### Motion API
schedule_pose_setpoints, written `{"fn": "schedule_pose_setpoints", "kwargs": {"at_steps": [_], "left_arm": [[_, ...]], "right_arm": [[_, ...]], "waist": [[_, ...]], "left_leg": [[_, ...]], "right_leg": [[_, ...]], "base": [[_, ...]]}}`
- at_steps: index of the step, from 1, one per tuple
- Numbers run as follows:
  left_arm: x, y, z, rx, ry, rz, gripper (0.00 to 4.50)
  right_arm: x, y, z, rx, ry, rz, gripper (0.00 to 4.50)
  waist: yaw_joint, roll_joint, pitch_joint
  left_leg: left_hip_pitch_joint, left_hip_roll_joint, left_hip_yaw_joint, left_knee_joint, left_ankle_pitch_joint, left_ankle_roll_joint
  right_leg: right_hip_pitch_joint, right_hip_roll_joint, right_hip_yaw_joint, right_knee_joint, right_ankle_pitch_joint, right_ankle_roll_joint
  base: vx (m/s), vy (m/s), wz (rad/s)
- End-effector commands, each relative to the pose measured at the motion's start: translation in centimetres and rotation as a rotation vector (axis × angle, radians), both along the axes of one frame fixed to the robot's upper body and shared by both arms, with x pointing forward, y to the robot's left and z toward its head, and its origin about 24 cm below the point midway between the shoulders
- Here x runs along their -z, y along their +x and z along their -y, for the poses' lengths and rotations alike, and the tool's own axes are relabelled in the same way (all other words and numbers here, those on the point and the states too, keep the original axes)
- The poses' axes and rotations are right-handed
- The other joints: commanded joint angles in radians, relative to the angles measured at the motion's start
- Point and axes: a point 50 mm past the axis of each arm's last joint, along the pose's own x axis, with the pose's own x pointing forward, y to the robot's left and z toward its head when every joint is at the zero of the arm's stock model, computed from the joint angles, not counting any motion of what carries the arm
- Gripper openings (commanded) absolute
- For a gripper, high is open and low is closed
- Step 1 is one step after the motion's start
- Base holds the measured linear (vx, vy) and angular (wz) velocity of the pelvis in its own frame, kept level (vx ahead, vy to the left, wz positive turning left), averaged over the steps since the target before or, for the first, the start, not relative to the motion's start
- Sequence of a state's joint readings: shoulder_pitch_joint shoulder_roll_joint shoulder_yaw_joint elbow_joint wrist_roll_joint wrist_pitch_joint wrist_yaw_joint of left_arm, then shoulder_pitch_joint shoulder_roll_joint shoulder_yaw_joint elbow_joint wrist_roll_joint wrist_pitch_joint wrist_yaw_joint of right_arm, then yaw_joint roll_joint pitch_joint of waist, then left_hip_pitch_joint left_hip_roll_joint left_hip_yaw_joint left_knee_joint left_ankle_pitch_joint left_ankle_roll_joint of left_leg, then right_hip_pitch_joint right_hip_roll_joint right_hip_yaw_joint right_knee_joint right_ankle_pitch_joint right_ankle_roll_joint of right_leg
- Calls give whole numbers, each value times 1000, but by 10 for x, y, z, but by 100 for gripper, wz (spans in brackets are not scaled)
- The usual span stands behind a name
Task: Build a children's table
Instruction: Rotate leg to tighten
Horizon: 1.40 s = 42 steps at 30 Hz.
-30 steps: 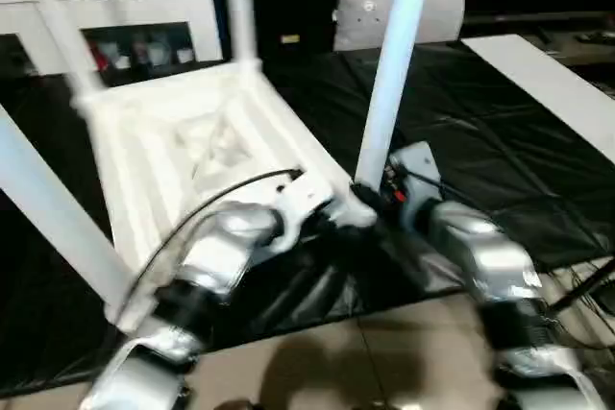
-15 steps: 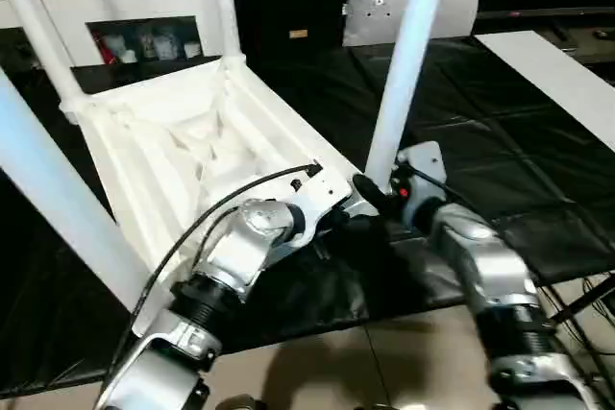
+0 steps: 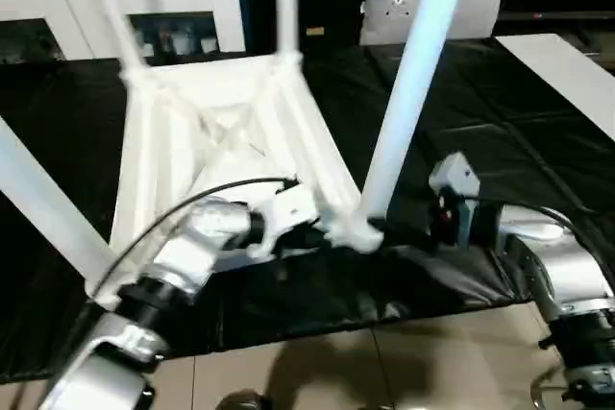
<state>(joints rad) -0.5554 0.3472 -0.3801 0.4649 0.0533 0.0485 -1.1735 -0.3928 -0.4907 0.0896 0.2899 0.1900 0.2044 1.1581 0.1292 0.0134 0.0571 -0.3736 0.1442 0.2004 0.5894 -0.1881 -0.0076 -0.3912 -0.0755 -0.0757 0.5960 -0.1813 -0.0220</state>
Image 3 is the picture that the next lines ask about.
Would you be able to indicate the white plastic table top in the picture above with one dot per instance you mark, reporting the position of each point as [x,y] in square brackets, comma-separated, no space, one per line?
[221,112]

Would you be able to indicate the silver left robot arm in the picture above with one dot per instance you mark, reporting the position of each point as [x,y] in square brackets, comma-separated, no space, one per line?
[202,237]

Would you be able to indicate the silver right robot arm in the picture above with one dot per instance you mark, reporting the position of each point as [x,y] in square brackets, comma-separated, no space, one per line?
[553,266]

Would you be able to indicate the black work mat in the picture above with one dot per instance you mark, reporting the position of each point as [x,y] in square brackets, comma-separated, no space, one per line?
[519,151]

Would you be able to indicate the white board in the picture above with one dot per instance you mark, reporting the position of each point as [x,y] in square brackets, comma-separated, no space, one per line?
[567,79]

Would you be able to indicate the grey white pillow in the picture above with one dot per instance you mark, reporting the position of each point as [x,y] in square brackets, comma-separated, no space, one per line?
[476,2]

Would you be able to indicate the white glass-door cabinet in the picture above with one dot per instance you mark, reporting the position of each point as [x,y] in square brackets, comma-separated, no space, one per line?
[48,7]

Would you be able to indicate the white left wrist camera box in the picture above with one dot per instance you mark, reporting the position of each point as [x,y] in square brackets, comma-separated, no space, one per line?
[288,208]

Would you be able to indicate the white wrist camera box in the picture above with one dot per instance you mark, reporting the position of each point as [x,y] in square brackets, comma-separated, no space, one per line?
[288,208]
[454,180]

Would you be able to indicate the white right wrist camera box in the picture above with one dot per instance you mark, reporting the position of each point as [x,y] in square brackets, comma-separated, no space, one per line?
[454,180]

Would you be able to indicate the metal chair frame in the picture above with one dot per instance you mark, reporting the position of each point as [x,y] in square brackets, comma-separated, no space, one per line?
[540,396]

